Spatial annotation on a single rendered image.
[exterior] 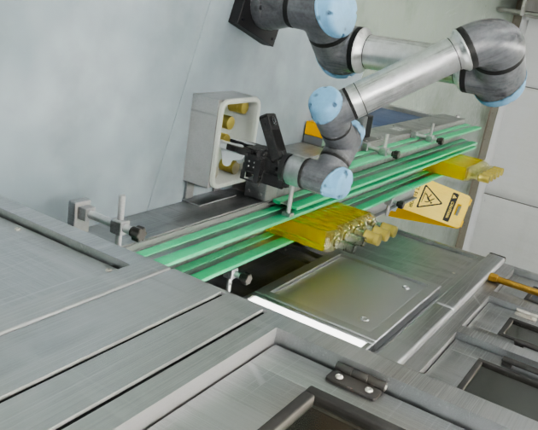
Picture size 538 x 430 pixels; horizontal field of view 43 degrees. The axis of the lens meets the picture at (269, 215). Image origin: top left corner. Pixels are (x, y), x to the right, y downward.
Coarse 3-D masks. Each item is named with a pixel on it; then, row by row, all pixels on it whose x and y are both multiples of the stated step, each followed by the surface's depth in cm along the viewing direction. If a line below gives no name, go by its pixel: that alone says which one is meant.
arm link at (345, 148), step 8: (352, 128) 155; (360, 128) 160; (352, 136) 156; (360, 136) 160; (328, 144) 157; (336, 144) 155; (344, 144) 156; (352, 144) 157; (360, 144) 162; (328, 152) 157; (336, 152) 157; (344, 152) 157; (352, 152) 159; (344, 160) 157; (352, 160) 160
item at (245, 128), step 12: (252, 108) 176; (240, 120) 178; (252, 120) 176; (216, 132) 163; (228, 132) 179; (240, 132) 179; (252, 132) 177; (216, 144) 164; (216, 156) 165; (240, 168) 181; (216, 180) 172; (228, 180) 174; (240, 180) 178
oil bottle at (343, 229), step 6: (300, 216) 188; (306, 216) 187; (312, 216) 188; (318, 216) 188; (324, 216) 189; (318, 222) 185; (324, 222) 185; (330, 222) 185; (336, 222) 186; (342, 222) 187; (336, 228) 183; (342, 228) 183; (348, 228) 184; (342, 234) 183
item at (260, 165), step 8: (256, 144) 169; (256, 152) 163; (264, 152) 164; (248, 160) 166; (256, 160) 164; (264, 160) 165; (280, 160) 161; (248, 168) 167; (256, 168) 164; (264, 168) 165; (272, 168) 164; (280, 168) 161; (240, 176) 167; (248, 176) 167; (256, 176) 165; (264, 176) 165; (272, 176) 164; (280, 176) 161; (272, 184) 164; (280, 184) 163; (288, 184) 166
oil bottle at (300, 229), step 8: (280, 224) 185; (288, 224) 184; (296, 224) 182; (304, 224) 181; (312, 224) 182; (320, 224) 183; (272, 232) 187; (280, 232) 185; (288, 232) 184; (296, 232) 183; (304, 232) 181; (312, 232) 180; (320, 232) 179; (328, 232) 178; (336, 232) 180; (296, 240) 183; (304, 240) 182; (312, 240) 181; (320, 240) 179; (328, 240) 178; (336, 240) 179; (320, 248) 180; (328, 248) 179; (336, 248) 181
